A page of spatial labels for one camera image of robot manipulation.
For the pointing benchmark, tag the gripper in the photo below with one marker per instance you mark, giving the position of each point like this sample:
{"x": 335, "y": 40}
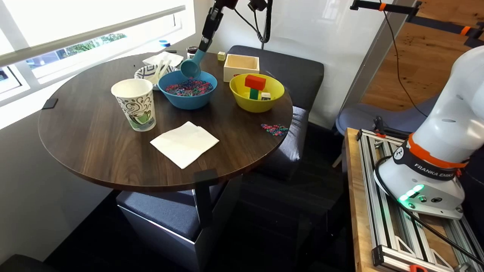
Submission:
{"x": 226, "y": 3}

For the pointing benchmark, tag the yellow bowl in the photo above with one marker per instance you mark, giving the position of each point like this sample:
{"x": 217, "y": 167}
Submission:
{"x": 255, "y": 105}

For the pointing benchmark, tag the small dark jar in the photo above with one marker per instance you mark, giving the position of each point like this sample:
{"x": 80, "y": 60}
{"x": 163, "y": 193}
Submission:
{"x": 192, "y": 52}

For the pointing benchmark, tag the patterned paper bowl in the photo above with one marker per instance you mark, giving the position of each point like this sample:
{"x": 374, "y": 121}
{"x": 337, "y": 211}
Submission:
{"x": 145, "y": 73}

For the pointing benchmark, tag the red wooden block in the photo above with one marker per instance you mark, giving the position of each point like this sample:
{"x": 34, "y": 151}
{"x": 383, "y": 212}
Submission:
{"x": 255, "y": 82}

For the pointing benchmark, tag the green wooden block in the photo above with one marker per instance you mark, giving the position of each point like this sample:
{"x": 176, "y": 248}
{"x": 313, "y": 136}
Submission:
{"x": 253, "y": 94}

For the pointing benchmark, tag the wooden box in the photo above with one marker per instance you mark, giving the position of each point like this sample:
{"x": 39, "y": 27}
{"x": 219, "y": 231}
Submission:
{"x": 240, "y": 71}

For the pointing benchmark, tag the blue bowl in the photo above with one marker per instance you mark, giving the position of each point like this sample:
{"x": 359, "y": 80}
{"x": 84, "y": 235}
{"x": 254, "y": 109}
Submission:
{"x": 187, "y": 101}

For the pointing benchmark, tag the small pale yellow cube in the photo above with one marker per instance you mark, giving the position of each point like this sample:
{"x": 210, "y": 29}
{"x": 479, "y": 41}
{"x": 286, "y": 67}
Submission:
{"x": 221, "y": 56}

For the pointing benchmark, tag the white paper napkin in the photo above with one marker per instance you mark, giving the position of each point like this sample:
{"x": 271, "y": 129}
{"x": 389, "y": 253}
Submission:
{"x": 184, "y": 144}
{"x": 166, "y": 58}

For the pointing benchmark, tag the white plastic spoon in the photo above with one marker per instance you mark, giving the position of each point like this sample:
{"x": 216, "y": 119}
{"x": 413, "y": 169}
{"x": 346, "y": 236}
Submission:
{"x": 159, "y": 71}

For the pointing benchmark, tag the window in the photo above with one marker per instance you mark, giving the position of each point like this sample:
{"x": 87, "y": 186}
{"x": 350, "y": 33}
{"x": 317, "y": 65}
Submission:
{"x": 56, "y": 34}

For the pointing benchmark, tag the dark grey ottoman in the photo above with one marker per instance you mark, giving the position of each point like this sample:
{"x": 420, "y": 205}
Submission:
{"x": 162, "y": 215}

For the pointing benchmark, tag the red clamp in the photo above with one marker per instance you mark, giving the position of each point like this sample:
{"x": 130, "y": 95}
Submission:
{"x": 418, "y": 268}

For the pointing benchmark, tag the printed paper cup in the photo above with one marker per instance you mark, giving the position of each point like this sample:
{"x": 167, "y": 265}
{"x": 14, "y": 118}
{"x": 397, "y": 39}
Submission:
{"x": 138, "y": 105}

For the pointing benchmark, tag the heap of colourful beads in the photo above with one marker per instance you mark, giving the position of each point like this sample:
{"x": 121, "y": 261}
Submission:
{"x": 189, "y": 87}

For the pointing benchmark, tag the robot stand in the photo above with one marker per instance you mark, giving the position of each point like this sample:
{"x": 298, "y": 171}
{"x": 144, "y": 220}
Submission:
{"x": 365, "y": 211}

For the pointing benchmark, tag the white cube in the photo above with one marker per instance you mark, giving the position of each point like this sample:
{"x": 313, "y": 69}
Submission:
{"x": 266, "y": 96}

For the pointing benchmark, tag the grey chair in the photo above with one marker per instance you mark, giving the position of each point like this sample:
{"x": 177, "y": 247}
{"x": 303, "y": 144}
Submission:
{"x": 363, "y": 117}

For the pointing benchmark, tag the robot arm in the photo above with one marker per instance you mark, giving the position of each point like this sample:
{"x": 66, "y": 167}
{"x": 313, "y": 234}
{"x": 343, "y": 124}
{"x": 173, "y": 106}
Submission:
{"x": 450, "y": 113}

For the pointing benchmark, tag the spilled colourful beads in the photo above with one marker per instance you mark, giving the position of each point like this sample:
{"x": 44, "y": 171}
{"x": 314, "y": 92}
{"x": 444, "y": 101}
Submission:
{"x": 275, "y": 129}

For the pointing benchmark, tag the dark grey sofa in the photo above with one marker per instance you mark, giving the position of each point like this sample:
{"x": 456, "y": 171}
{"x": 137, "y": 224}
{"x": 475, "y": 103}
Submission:
{"x": 298, "y": 79}

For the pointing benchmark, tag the blue cap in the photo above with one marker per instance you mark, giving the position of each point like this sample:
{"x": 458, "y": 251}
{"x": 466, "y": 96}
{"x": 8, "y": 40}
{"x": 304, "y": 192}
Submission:
{"x": 164, "y": 43}

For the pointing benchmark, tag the black clamp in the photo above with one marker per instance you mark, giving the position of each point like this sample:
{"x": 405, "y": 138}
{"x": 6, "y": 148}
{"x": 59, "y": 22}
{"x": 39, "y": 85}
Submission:
{"x": 379, "y": 126}

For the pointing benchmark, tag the teal plastic scoop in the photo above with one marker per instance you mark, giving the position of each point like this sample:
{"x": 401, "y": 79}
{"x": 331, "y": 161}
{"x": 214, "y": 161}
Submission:
{"x": 190, "y": 68}

